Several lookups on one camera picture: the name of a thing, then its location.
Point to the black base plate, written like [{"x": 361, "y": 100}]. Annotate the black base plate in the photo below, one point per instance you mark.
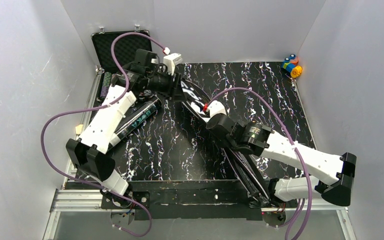
[{"x": 199, "y": 199}]

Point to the aluminium rail frame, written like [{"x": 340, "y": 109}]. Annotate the aluminium rail frame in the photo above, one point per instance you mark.
[{"x": 77, "y": 198}]

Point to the beige clip on rail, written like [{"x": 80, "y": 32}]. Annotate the beige clip on rail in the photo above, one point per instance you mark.
[{"x": 79, "y": 129}]

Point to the black shuttlecock tube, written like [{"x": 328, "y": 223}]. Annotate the black shuttlecock tube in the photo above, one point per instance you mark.
[{"x": 146, "y": 108}]

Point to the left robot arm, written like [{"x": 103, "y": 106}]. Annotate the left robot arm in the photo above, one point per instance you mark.
[{"x": 88, "y": 153}]

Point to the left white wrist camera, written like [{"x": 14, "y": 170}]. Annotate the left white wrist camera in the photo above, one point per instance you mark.
[{"x": 171, "y": 61}]

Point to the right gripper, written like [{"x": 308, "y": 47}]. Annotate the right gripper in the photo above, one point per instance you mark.
[{"x": 214, "y": 122}]

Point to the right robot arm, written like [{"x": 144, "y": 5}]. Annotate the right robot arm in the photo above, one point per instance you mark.
[{"x": 331, "y": 177}]

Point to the black poker chip case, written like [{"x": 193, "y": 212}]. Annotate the black poker chip case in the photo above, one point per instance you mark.
[{"x": 125, "y": 48}]

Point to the black racket bag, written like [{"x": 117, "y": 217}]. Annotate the black racket bag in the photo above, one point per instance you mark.
[{"x": 238, "y": 141}]

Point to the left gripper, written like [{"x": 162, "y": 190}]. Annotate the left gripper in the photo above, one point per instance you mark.
[{"x": 175, "y": 86}]

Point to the colourful toy blocks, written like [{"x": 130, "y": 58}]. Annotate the colourful toy blocks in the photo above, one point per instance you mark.
[{"x": 291, "y": 65}]

